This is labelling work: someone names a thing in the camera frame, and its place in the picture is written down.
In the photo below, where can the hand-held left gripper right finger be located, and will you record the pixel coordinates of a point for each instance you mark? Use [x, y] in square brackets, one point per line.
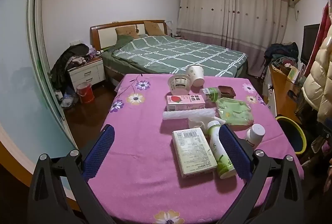
[233, 151]

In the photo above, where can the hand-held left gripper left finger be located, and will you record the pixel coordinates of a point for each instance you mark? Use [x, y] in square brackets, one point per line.
[101, 151]

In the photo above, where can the tall white green-label bottle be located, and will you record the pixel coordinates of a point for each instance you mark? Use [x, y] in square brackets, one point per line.
[216, 148]

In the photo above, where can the white plastic jar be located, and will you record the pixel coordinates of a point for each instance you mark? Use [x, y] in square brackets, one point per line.
[255, 132]

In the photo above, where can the light green plastic packet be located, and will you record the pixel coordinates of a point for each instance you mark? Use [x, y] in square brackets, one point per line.
[233, 111]

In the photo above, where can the white rectangular carton box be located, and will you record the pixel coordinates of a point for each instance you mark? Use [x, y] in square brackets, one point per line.
[192, 151]

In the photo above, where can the clear plastic bag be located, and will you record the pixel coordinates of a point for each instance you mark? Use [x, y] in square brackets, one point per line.
[199, 121]

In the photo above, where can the brown plastic tray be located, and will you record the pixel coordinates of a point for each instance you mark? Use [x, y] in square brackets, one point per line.
[227, 91]

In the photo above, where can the small clear green-label bottle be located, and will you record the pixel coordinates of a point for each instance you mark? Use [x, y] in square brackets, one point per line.
[211, 94]

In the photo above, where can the blue yellow-rimmed trash bin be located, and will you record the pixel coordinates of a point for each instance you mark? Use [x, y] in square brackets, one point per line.
[293, 135]

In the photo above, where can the white foam net sleeve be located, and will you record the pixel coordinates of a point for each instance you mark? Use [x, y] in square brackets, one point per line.
[181, 113]

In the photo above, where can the pink strawberry milk carton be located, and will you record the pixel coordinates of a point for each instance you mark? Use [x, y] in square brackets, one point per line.
[186, 103]

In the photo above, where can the white plastic bowl container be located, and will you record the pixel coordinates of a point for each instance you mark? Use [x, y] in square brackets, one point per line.
[180, 86]

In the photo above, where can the white paper cup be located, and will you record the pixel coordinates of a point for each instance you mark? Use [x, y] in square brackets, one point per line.
[197, 74]

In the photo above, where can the purple floral tablecloth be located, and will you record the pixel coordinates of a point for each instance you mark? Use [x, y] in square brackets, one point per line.
[145, 135]

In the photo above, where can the red bucket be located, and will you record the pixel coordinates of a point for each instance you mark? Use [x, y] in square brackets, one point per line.
[85, 94]

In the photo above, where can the pile of plastic bags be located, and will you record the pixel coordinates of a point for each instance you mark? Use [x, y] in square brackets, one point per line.
[67, 99]

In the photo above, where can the white nightstand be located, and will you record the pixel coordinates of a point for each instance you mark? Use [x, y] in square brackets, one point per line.
[85, 73]

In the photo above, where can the wooden desk with clutter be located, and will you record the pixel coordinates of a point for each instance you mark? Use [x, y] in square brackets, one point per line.
[282, 89]

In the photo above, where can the green card box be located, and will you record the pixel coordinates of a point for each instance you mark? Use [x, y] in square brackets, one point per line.
[292, 74]

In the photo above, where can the purple plush toy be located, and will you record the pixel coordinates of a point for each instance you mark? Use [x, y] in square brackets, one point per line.
[92, 52]

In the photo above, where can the dark clothes heap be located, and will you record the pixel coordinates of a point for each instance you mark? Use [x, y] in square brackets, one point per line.
[64, 58]

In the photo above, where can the wardrobe sliding door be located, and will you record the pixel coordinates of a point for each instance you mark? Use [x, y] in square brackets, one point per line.
[20, 83]

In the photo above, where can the pile of dark clothes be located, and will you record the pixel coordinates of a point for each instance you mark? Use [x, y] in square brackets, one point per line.
[281, 51]

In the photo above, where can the white puffer jacket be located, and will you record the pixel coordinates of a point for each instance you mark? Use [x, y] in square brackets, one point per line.
[321, 78]

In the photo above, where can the wooden bed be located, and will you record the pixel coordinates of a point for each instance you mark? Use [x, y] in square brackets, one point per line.
[106, 34]

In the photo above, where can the green plaid blanket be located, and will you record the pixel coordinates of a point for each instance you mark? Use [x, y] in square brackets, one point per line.
[168, 52]

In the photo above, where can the brown pillow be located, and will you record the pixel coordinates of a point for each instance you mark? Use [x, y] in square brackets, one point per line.
[153, 27]
[127, 31]

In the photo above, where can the beige pink curtain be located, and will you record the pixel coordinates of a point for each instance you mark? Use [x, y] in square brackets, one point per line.
[220, 19]

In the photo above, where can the black television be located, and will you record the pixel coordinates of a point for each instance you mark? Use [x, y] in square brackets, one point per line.
[310, 42]

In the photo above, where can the white desk lamp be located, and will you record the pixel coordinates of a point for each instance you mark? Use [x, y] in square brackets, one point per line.
[170, 25]

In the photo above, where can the red puffer jacket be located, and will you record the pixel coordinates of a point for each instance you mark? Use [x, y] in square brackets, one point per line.
[327, 16]

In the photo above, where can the white wall socket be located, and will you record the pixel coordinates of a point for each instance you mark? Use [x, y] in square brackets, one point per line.
[75, 44]

